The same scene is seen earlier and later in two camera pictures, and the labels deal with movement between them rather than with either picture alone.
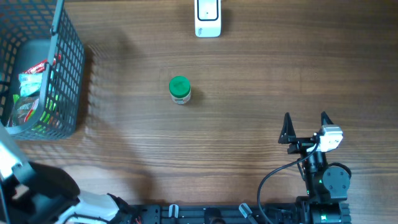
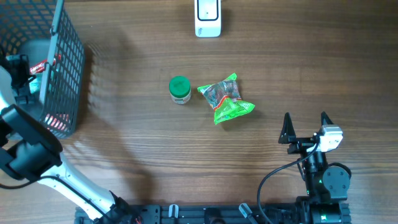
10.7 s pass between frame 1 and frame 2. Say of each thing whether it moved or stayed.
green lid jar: stayed
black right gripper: stayed
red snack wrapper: stayed
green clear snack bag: moved
